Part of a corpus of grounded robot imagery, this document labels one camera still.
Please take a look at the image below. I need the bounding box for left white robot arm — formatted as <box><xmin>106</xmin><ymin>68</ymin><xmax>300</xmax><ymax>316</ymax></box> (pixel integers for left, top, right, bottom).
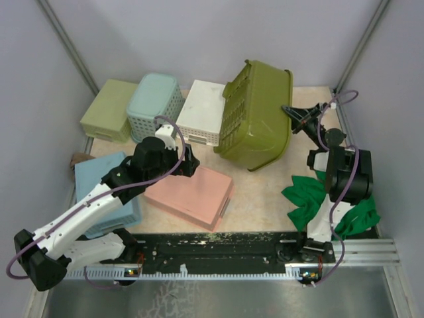
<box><xmin>13</xmin><ymin>137</ymin><xmax>200</xmax><ymax>292</ymax></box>

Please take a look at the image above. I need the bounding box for light green plastic bin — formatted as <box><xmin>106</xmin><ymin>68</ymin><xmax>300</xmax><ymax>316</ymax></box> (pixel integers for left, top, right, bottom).
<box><xmin>80</xmin><ymin>79</ymin><xmax>138</xmax><ymax>143</ymax></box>

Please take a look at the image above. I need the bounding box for pink plastic bin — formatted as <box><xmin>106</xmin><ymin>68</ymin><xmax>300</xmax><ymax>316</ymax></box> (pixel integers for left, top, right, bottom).
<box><xmin>144</xmin><ymin>166</ymin><xmax>235</xmax><ymax>232</ymax></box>

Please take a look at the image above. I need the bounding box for teal perforated basket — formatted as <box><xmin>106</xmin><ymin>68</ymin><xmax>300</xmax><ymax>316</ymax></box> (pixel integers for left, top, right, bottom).
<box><xmin>127</xmin><ymin>73</ymin><xmax>185</xmax><ymax>143</ymax></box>

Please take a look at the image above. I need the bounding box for white perforated bin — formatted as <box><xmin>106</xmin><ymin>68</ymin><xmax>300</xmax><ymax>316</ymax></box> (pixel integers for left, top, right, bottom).
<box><xmin>176</xmin><ymin>79</ymin><xmax>225</xmax><ymax>146</ymax></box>

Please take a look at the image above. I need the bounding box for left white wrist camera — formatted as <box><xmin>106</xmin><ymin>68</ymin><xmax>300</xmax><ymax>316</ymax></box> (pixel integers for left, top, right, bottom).
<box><xmin>154</xmin><ymin>124</ymin><xmax>176</xmax><ymax>150</ymax></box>

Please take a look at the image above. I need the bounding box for light blue plastic bin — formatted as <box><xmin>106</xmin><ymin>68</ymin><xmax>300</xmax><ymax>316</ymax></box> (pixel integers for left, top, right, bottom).
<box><xmin>74</xmin><ymin>151</ymin><xmax>143</xmax><ymax>240</ymax></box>

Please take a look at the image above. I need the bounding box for olive green dish basket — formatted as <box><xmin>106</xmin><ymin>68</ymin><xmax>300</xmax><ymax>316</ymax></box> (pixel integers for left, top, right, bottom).
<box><xmin>214</xmin><ymin>60</ymin><xmax>293</xmax><ymax>172</ymax></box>

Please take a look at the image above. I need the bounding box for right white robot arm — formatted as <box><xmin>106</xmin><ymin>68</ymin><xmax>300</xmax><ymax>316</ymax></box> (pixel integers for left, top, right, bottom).
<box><xmin>282</xmin><ymin>103</ymin><xmax>374</xmax><ymax>262</ymax></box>

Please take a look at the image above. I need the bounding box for brown paper bag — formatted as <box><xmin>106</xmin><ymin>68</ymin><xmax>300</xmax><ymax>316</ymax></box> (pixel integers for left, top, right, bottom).
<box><xmin>70</xmin><ymin>152</ymin><xmax>94</xmax><ymax>172</ymax></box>

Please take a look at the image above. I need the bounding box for green cloth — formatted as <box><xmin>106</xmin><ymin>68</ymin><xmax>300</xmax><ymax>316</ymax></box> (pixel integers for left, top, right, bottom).
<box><xmin>282</xmin><ymin>172</ymin><xmax>381</xmax><ymax>239</ymax></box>

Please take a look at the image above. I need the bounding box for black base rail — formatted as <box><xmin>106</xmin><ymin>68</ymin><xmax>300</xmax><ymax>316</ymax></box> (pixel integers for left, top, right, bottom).
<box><xmin>113</xmin><ymin>232</ymin><xmax>335</xmax><ymax>275</ymax></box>

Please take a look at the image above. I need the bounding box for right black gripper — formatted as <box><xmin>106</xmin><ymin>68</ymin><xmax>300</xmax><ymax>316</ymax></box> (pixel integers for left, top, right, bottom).
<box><xmin>280</xmin><ymin>107</ymin><xmax>326</xmax><ymax>149</ymax></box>

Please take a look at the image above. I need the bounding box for grey cable duct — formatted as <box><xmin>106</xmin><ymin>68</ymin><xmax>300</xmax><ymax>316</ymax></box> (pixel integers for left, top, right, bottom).
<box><xmin>64</xmin><ymin>266</ymin><xmax>325</xmax><ymax>280</ymax></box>

